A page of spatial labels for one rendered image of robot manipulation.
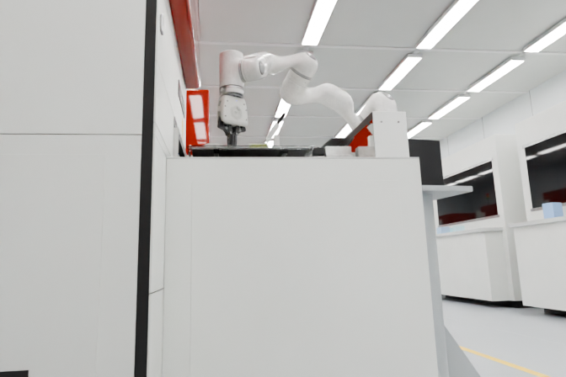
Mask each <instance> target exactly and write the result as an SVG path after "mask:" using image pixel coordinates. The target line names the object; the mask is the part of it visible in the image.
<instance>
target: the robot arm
mask: <svg viewBox="0 0 566 377"><path fill-rule="evenodd" d="M288 68H290V71H288V73H287V75H286V77H285V79H284V81H283V83H282V84H281V86H280V96H281V98H282V100H283V101H284V102H286V103H287V104H290V105H294V106H298V105H303V104H321V105H323V106H325V107H327V108H329V109H331V110H333V111H334V112H336V113H337V114H339V115H340V116H341V117H342V118H343V119H344V120H345V121H346V123H347V124H348V125H349V127H350V128H351V130H352V131H353V130H354V129H355V128H356V127H357V126H358V125H359V124H360V123H361V122H362V121H363V120H364V119H365V118H366V117H367V116H368V115H369V114H370V113H371V112H372V111H391V112H398V109H397V105H396V102H395V100H394V99H393V97H392V96H390V95H389V94H387V93H384V92H378V93H374V94H373V95H372V96H371V97H370V98H369V100H368V101H367V103H366V105H365V106H364V108H363V109H362V110H361V112H360V113H359V114H358V115H356V114H355V112H354V104H353V100H352V98H351V96H350V95H349V94H348V93H347V92H346V91H344V90H343V89H341V88H338V87H336V86H334V85H333V84H330V83H324V84H322V85H319V86H316V87H315V88H307V85H308V84H309V83H310V81H311V80H312V77H313V76H314V74H315V72H316V70H317V69H318V61H317V59H316V57H315V56H313V55H312V54H310V53H306V52H301V53H297V54H294V55H290V56H276V55H273V54H271V53H269V52H266V51H260V52H256V53H253V54H250V55H247V56H243V53H242V52H240V51H238V50H225V51H223V52H221V53H220V55H219V96H220V98H219V101H218V105H217V113H216V122H217V128H219V129H221V130H223V131H224V132H225V135H226V136H227V145H228V146H236V145H237V135H238V134H239V133H243V132H245V131H246V128H245V127H246V126H248V112H247V106H246V103H245V99H243V97H244V83H245V82H251V81H256V80H260V79H263V78H265V77H266V76H267V75H274V74H276V73H278V72H282V71H284V70H285V69H288Z"/></svg>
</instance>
